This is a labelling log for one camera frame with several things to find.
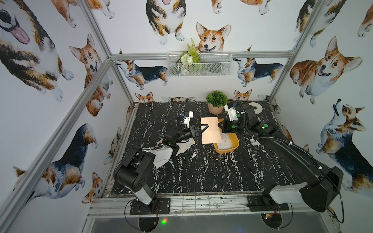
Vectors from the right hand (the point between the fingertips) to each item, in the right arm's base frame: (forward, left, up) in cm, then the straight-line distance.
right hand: (216, 124), depth 74 cm
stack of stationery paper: (+3, -9, -26) cm, 28 cm away
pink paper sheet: (-3, +2, -6) cm, 7 cm away
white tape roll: (+34, -39, -29) cm, 60 cm away
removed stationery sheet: (+2, +19, -27) cm, 33 cm away
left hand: (-1, +3, -1) cm, 3 cm away
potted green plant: (+28, -4, -11) cm, 31 cm away
